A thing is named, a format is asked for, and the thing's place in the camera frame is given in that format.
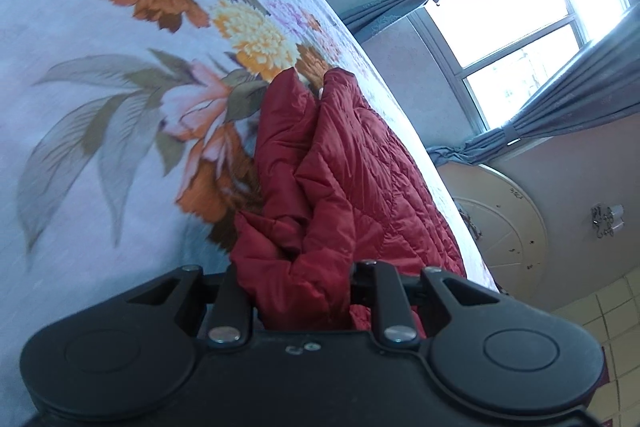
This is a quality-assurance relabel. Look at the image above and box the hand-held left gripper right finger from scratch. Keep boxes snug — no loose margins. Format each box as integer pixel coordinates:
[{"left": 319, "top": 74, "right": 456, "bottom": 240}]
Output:
[{"left": 349, "top": 259, "right": 502, "bottom": 350}]

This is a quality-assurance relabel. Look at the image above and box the red puffer jacket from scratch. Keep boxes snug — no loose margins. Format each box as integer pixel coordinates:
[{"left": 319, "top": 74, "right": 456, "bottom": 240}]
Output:
[{"left": 230, "top": 68, "right": 469, "bottom": 339}]

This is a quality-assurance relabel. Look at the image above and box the white framed window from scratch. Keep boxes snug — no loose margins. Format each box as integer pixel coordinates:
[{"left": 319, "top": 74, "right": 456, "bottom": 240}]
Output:
[{"left": 407, "top": 0, "right": 640, "bottom": 132}]

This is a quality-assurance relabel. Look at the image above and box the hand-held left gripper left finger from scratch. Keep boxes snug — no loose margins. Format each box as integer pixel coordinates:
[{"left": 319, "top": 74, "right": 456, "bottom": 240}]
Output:
[{"left": 119, "top": 264, "right": 252, "bottom": 350}]

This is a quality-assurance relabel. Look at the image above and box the floral bedspread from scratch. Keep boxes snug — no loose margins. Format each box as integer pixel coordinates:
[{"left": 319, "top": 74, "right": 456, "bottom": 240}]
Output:
[{"left": 0, "top": 0, "right": 501, "bottom": 427}]

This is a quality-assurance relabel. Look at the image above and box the crystal wall lamp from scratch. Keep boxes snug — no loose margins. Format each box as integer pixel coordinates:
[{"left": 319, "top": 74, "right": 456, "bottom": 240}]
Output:
[{"left": 590, "top": 202, "right": 627, "bottom": 239}]

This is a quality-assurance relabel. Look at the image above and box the white round headboard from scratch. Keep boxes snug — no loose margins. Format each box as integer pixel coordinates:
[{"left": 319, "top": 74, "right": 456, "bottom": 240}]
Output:
[{"left": 440, "top": 162, "right": 549, "bottom": 297}]

